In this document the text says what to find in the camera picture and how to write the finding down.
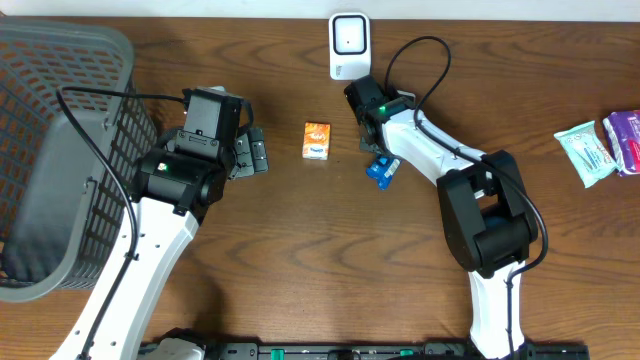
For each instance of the blue cookie pack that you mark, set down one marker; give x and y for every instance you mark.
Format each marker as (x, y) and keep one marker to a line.
(382, 170)

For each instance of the light green wipes pack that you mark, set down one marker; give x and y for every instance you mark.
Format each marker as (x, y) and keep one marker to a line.
(587, 153)

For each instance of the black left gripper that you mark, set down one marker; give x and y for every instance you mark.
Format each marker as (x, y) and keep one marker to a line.
(255, 151)

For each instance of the small orange box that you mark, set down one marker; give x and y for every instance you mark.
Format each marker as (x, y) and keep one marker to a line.
(316, 141)

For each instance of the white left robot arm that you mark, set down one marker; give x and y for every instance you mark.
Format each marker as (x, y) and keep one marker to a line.
(113, 328)

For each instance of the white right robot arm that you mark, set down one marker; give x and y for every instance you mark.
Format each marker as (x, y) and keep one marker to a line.
(487, 225)

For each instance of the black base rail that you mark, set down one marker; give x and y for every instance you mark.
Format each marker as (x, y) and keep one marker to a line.
(175, 348)

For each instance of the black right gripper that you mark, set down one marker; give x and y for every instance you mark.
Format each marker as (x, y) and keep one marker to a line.
(365, 147)

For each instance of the red purple pad pack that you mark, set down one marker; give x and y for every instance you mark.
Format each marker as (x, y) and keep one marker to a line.
(622, 131)

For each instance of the grey plastic basket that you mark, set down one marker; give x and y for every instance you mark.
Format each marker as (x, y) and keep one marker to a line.
(70, 132)

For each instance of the white barcode scanner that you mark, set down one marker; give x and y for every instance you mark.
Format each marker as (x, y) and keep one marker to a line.
(349, 46)

